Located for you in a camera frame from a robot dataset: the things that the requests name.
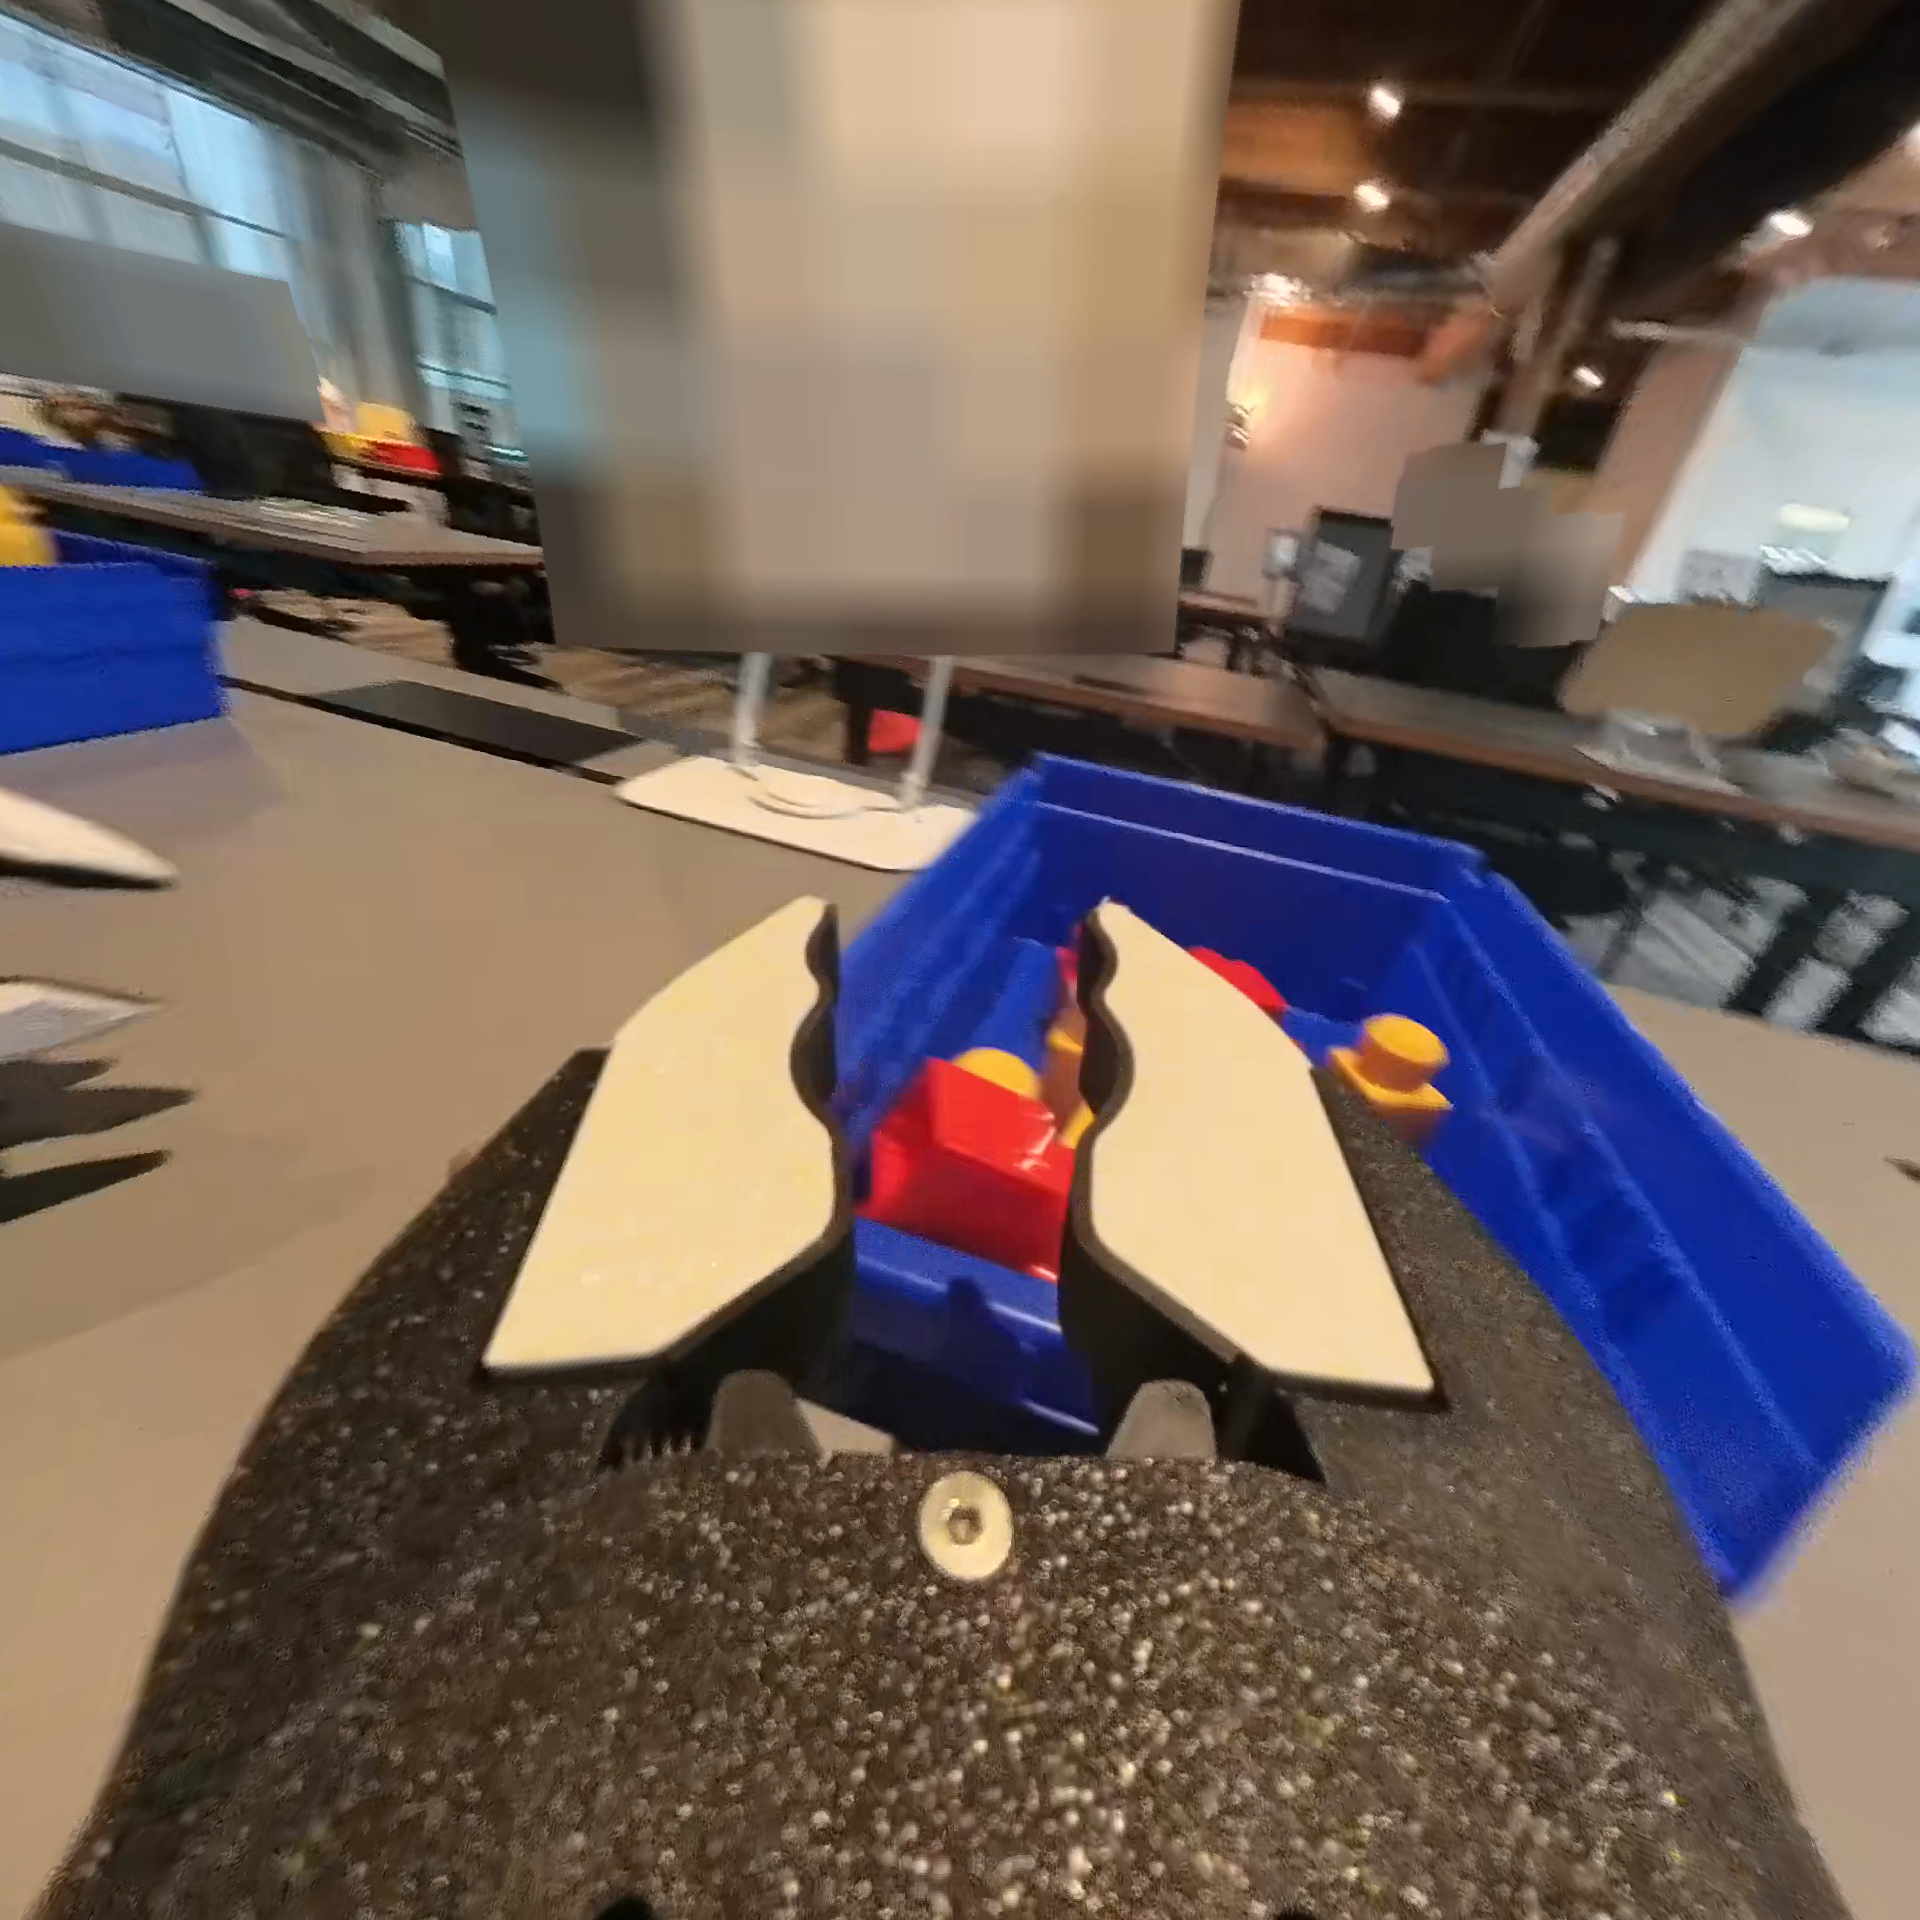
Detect wooden edged table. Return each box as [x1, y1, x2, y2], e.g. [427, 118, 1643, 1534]
[0, 464, 544, 572]

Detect cardboard sign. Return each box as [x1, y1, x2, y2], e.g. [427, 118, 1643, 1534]
[1556, 599, 1840, 744]

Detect blue plastic storage bin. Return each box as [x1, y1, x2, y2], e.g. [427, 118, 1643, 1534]
[0, 533, 231, 757]
[0, 427, 203, 496]
[832, 751, 1920, 1600]

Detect dark top table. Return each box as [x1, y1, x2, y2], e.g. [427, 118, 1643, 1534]
[839, 652, 1329, 759]
[1313, 668, 1920, 857]

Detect black mat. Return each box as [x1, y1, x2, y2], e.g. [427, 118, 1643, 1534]
[306, 679, 648, 771]

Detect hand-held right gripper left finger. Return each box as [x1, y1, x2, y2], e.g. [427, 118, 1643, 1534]
[483, 896, 855, 1383]

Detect white sign stand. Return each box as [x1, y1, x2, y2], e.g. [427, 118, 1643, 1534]
[615, 652, 980, 876]

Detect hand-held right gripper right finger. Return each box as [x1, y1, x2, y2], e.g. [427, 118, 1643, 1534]
[1065, 901, 1441, 1400]

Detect yellow and red bins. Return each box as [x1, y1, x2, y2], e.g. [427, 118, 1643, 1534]
[319, 397, 448, 480]

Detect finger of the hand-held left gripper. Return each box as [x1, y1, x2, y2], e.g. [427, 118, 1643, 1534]
[0, 785, 179, 888]
[0, 977, 161, 1065]

